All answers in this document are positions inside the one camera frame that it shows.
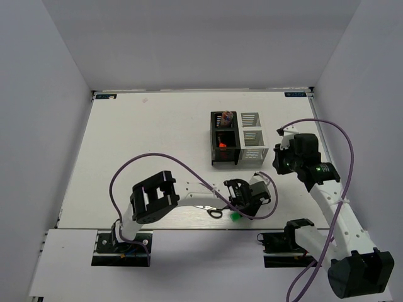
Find green cap black highlighter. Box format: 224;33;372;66
230;212;242;222

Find clear tube of crayons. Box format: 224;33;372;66
220;110;234;128

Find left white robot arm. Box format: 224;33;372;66
111;171;271;251

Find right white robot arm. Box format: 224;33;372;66
273;130;394;299

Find white slotted pen holder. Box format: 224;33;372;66
239;112;269;165

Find black slotted pen holder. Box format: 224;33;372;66
210;111;241;165

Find right blue corner label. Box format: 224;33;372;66
284;91;307;98

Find blue corner label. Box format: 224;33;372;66
95;94;117;99
284;91;307;98

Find left blue corner label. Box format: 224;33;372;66
95;94;117;99

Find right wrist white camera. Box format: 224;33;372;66
277;126;299;150

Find black handled scissors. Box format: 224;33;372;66
195;206;223;219

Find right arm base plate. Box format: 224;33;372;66
256;232;314;268

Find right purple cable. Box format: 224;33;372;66
281;118;355;302

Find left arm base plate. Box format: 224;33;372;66
91;231;150;267

